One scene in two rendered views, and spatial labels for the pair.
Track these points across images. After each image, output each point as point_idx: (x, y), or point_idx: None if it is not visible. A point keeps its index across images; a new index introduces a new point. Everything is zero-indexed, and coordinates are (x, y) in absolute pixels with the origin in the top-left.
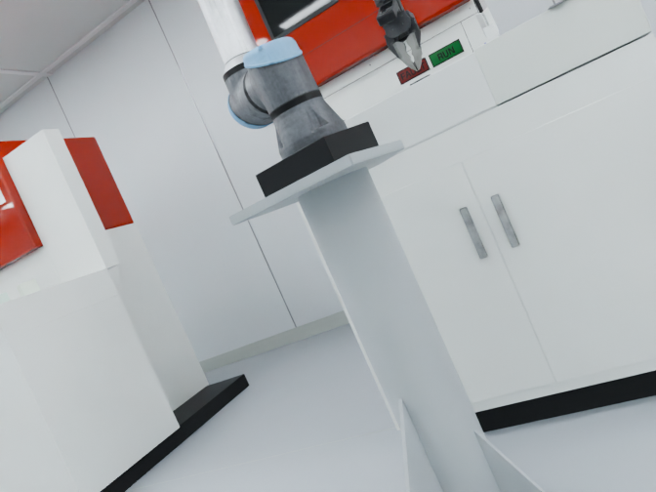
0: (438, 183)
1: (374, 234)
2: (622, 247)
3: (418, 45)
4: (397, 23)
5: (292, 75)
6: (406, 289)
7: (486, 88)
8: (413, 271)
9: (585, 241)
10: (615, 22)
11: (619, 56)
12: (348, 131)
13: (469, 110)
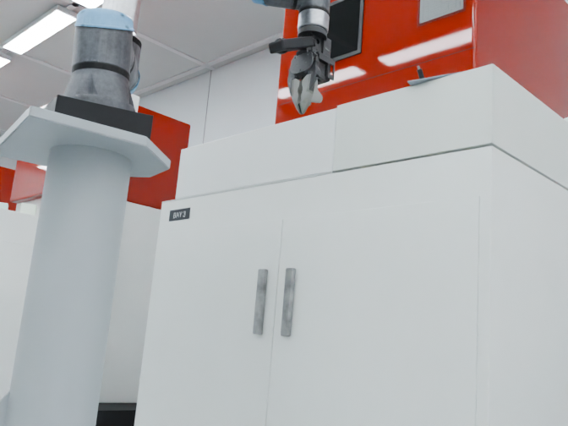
0: (258, 232)
1: (71, 212)
2: (372, 392)
3: (308, 88)
4: (302, 61)
5: (93, 41)
6: (71, 281)
7: (331, 150)
8: (204, 319)
9: (343, 365)
10: (461, 121)
11: (451, 160)
12: (107, 108)
13: (309, 167)
